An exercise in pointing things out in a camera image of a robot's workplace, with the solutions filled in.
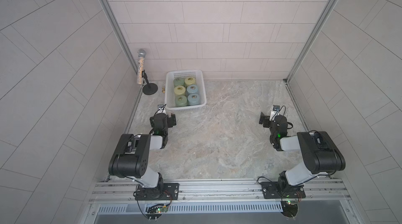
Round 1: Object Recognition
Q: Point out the white plastic basket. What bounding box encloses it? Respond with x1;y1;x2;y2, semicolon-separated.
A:
164;69;207;113

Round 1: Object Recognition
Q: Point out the dark green tea canister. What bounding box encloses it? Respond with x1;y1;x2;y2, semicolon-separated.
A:
175;95;188;108

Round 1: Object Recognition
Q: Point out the blue tea canister front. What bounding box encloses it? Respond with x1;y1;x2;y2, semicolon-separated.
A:
187;93;201;106

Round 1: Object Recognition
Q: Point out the blue tea canister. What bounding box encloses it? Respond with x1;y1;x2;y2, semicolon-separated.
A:
187;93;201;106
186;84;199;95

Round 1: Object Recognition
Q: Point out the yellow-green tea canister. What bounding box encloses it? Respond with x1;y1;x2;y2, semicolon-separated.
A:
173;86;186;96

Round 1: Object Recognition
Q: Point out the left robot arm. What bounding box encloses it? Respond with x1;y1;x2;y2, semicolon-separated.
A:
108;110;177;190

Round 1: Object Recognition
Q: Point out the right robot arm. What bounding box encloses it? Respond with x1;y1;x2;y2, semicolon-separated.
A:
259;112;346;194

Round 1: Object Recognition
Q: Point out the microphone on black stand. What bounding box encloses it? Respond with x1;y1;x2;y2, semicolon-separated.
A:
137;49;158;95

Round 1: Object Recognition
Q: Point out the white vent grille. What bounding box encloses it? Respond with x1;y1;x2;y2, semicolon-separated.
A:
98;202;282;215

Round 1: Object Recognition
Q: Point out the right circuit board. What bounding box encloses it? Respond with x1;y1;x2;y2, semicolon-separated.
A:
281;201;298;219

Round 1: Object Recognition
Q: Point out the circuit board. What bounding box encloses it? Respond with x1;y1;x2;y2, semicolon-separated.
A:
147;204;169;221
281;201;298;219

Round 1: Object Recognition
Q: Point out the left circuit board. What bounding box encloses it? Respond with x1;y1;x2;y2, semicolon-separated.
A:
147;204;169;221

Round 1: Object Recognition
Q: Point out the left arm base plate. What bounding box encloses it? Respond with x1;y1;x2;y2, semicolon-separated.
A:
133;183;180;201

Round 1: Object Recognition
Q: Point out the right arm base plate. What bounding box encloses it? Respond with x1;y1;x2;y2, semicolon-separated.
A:
259;182;306;200

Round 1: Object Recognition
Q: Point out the aluminium mounting rail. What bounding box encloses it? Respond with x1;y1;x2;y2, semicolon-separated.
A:
89;177;351;204

